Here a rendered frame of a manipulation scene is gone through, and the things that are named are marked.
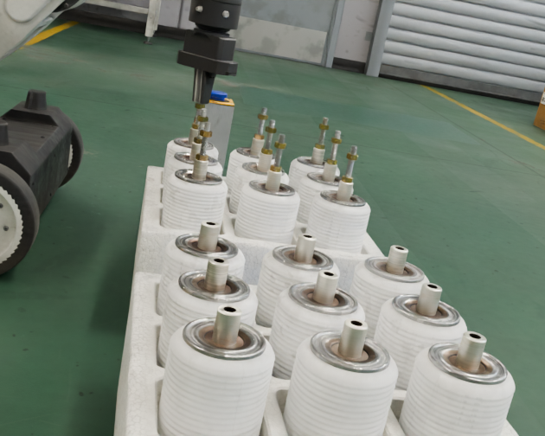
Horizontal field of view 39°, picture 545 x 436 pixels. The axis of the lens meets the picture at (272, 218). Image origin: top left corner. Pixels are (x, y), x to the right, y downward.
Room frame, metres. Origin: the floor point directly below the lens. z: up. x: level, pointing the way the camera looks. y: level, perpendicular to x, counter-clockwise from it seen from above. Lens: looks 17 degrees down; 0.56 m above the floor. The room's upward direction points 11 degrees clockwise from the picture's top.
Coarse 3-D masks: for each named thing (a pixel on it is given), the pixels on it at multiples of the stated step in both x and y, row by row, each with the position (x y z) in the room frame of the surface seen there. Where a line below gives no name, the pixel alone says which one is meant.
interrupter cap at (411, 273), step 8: (368, 264) 0.90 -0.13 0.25; (376, 264) 0.91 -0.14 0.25; (384, 264) 0.92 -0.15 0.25; (408, 264) 0.93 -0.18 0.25; (376, 272) 0.88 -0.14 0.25; (384, 272) 0.88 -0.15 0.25; (408, 272) 0.90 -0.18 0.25; (416, 272) 0.90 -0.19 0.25; (400, 280) 0.87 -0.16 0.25; (408, 280) 0.87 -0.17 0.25; (416, 280) 0.88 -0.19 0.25
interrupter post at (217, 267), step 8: (208, 264) 0.74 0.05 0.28; (216, 264) 0.73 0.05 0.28; (224, 264) 0.73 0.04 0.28; (208, 272) 0.73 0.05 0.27; (216, 272) 0.73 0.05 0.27; (224, 272) 0.73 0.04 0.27; (208, 280) 0.73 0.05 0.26; (216, 280) 0.73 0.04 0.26; (224, 280) 0.74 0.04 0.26; (208, 288) 0.73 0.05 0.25; (216, 288) 0.73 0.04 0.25; (224, 288) 0.74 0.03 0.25
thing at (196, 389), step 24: (168, 360) 0.61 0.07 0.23; (192, 360) 0.59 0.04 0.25; (216, 360) 0.59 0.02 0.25; (264, 360) 0.61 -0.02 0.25; (168, 384) 0.60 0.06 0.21; (192, 384) 0.58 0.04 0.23; (216, 384) 0.58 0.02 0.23; (240, 384) 0.59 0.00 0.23; (264, 384) 0.61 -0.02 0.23; (168, 408) 0.60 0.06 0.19; (192, 408) 0.58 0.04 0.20; (216, 408) 0.58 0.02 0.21; (240, 408) 0.59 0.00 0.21; (264, 408) 0.63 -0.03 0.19; (168, 432) 0.59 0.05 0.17; (192, 432) 0.58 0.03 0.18; (216, 432) 0.58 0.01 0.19; (240, 432) 0.59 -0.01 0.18
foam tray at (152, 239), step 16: (160, 176) 1.39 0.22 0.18; (224, 176) 1.48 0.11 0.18; (144, 192) 1.32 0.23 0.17; (160, 192) 1.29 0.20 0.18; (144, 208) 1.18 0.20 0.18; (160, 208) 1.20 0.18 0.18; (224, 208) 1.26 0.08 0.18; (144, 224) 1.10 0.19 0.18; (224, 224) 1.18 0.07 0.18; (304, 224) 1.26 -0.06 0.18; (144, 240) 1.08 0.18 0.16; (160, 240) 1.08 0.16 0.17; (240, 240) 1.11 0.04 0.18; (256, 240) 1.13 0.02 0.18; (368, 240) 1.24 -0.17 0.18; (144, 256) 1.08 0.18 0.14; (160, 256) 1.08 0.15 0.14; (256, 256) 1.11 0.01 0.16; (336, 256) 1.13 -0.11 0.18; (352, 256) 1.14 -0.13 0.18; (368, 256) 1.16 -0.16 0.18; (160, 272) 1.08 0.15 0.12; (256, 272) 1.11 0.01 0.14; (352, 272) 1.14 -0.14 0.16
